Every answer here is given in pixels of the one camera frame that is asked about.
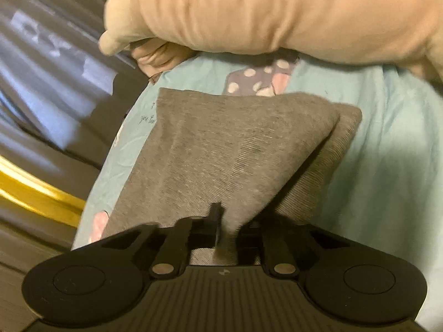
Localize yellow curtain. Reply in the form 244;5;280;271
0;155;87;229

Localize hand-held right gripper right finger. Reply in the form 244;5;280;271
242;224;347;279

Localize grey curtain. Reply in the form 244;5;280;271
0;211;77;319
0;0;153;180

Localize pink plush pillow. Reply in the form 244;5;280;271
131;37;196;77

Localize beige long plush toy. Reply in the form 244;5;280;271
99;0;443;84

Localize grey pants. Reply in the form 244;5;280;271
102;87;363;267

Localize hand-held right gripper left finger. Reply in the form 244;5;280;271
100;203;223;279

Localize light blue printed bed sheet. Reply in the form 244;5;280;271
71;50;443;319

